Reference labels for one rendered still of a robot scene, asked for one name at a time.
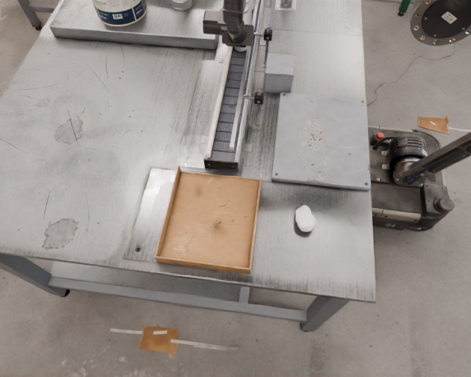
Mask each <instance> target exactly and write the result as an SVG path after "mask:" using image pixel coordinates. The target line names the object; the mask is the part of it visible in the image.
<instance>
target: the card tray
mask: <svg viewBox="0 0 471 377"><path fill-rule="evenodd" d="M261 181H262V174H260V180H259V179H251V178H244V177H231V176H224V175H217V174H204V173H197V172H189V171H181V169H180V166H179V165H178V167H177V170H176V175H175V178H174V181H173V187H172V190H171V193H170V198H169V201H168V205H167V210H166V213H165V217H164V222H163V225H162V228H161V233H160V237H159V240H158V245H157V249H156V253H155V256H154V257H155V259H156V261H157V262H160V263H171V264H177V265H183V266H193V267H200V268H206V269H217V270H223V271H228V272H240V273H245V274H250V269H251V263H252V256H253V244H254V237H255V231H256V219H257V213H258V206H259V194H260V187H261Z"/></svg>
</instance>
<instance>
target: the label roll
mask: <svg viewBox="0 0 471 377"><path fill-rule="evenodd" d="M92 2H93V5H94V7H95V9H96V12H97V15H98V17H99V19H100V20H101V21H102V22H103V23H105V24H106V25H112V26H124V25H130V24H132V23H135V22H137V21H138V20H140V19H141V18H142V17H143V16H144V15H145V13H146V12H147V4H146V1H145V0H92Z"/></svg>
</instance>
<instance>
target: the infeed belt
mask: <svg viewBox="0 0 471 377"><path fill-rule="evenodd" d="M260 5H261V0H259V6H258V11H257V15H256V23H255V28H254V32H256V27H257V23H258V18H259V9H260ZM254 40H255V36H253V45H254ZM253 45H252V46H251V50H250V58H249V63H248V68H247V76H246V80H245V85H244V93H243V95H245V94H246V89H247V80H248V76H249V71H250V62H251V58H252V53H253ZM246 52H247V51H246ZM246 52H237V51H236V50H235V49H234V47H233V51H232V55H231V59H230V65H229V69H228V73H227V80H226V84H225V88H224V95H223V99H222V103H221V109H220V113H219V117H218V124H217V127H216V131H215V138H214V142H213V145H212V152H211V156H210V157H208V159H207V161H214V162H228V163H234V161H235V156H236V148H237V143H238V134H239V130H240V125H241V116H242V112H243V107H244V99H242V103H241V111H240V115H239V120H238V128H237V133H236V137H235V146H234V150H230V141H231V136H232V131H233V124H234V120H235V115H236V107H237V102H238V95H239V91H240V86H241V78H242V73H243V69H244V62H245V57H246Z"/></svg>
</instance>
